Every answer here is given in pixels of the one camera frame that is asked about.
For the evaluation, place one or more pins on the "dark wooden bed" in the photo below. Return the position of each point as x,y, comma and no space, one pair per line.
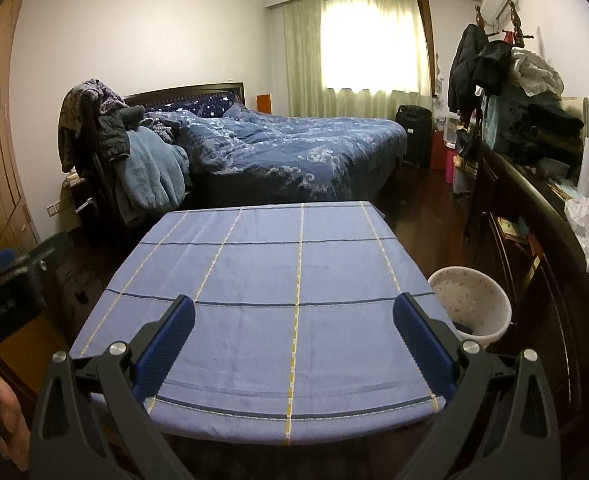
189,89

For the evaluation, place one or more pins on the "white waste bin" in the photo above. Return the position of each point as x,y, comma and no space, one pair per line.
467,295

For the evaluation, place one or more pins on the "blue checked tablecloth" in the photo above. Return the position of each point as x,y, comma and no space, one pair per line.
274,270

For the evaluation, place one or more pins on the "pink container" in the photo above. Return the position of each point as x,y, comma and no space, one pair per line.
450,167

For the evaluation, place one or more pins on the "grey knitted cloth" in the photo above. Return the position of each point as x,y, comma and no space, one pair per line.
162,127

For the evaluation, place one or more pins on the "dark wooden sideboard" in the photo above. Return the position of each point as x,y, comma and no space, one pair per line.
549,310

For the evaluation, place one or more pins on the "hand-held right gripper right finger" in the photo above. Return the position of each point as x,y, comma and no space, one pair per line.
422,345

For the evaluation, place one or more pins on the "dark grey puffer jacket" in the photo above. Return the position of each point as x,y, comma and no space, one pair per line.
117,132

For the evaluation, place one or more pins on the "red bin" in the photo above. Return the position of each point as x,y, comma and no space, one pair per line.
438,150

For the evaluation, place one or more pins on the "dark nightstand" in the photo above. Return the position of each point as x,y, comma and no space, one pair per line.
77,195

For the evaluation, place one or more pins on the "black jacket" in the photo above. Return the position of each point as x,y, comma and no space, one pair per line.
494,65

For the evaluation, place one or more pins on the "red hanging item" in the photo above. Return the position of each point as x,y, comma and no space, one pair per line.
509,38

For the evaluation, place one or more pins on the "cream board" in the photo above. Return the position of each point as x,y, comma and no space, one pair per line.
576,110

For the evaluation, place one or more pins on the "wooden coat rack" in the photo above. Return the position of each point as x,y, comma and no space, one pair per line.
515,20

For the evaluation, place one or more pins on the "white crumpled garment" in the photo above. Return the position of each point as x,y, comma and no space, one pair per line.
539,72

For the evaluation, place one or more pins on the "pile of dark folded clothes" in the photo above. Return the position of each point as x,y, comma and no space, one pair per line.
544,125

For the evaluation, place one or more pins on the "purple grey patterned garment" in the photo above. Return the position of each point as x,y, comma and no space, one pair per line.
84,105

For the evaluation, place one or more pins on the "blue patterned duvet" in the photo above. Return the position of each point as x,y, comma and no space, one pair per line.
294,155

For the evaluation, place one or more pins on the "wall socket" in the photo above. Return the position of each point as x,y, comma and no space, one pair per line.
54,208

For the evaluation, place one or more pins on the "light blue papers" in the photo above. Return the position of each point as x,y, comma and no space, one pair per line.
566,191

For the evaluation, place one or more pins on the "black long coat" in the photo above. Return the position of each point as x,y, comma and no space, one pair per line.
467,67

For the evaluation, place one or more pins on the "navy star pillow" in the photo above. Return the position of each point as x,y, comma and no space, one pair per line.
194,105

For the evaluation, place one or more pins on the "stack of books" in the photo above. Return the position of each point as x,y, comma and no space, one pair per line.
511,230

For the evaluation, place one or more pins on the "person's left hand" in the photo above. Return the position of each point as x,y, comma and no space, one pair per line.
13,430

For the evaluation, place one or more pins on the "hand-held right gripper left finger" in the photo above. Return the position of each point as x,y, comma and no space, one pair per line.
167,344

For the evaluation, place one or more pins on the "white plastic box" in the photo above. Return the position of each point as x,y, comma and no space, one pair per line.
452,130

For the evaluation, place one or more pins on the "light blue fleece robe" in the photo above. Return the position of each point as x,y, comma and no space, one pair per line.
149,175

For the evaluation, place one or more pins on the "pale green curtain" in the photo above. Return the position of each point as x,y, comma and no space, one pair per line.
302,55

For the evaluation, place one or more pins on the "black suitcase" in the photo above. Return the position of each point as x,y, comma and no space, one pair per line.
413,135

